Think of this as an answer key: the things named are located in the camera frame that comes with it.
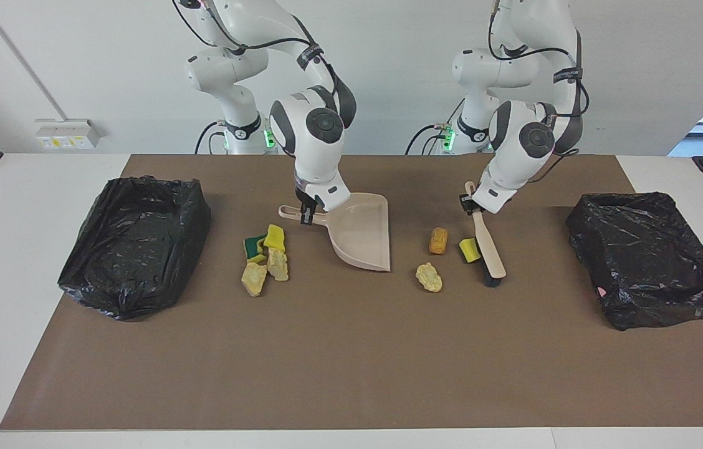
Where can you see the beige plastic dustpan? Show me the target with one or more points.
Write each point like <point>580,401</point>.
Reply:
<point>361,237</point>

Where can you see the brown foam chunk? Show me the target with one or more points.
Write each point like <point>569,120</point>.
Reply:
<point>439,241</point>

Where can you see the brown table mat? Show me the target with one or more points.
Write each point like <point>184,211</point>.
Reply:
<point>351,362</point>

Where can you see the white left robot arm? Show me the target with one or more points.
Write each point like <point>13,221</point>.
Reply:
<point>520,156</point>

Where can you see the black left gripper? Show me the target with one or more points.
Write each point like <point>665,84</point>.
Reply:
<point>470,204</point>

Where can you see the pale yellow foam chunk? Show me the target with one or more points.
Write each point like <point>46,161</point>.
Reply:
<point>429,277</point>
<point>254,279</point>
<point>277,264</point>

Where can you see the white wall socket box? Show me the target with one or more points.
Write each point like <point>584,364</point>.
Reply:
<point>68,133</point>

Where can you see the yellow and green sponge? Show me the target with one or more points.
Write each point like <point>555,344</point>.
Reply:
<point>253,245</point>

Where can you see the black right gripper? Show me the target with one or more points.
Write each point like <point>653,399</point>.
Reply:
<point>308,198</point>

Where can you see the small yellow sponge piece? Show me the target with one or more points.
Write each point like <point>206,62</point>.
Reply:
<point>469,249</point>

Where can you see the beige hand brush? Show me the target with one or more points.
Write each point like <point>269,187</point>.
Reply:
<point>492,249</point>

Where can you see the black bag lined bin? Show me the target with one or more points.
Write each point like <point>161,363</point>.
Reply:
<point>133,262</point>

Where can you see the white wall conduit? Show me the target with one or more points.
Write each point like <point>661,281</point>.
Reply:
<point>22,59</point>

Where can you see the black bag bin pink spot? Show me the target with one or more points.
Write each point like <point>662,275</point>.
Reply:
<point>644,262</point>

